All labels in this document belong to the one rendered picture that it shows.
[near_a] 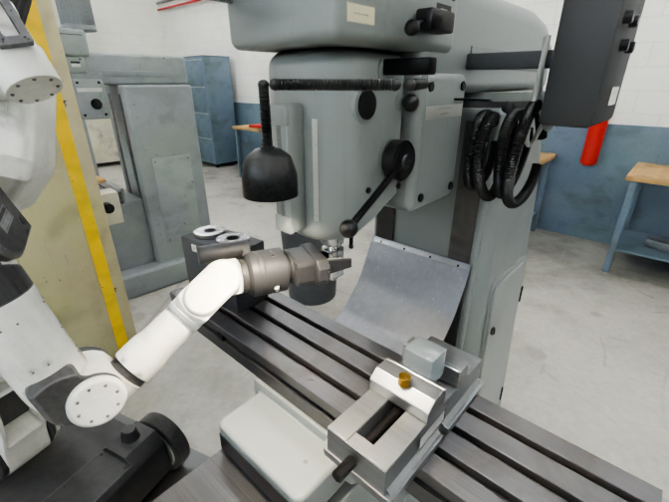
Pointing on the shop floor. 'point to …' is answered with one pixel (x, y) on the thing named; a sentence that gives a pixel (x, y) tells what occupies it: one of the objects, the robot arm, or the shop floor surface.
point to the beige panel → (74, 222)
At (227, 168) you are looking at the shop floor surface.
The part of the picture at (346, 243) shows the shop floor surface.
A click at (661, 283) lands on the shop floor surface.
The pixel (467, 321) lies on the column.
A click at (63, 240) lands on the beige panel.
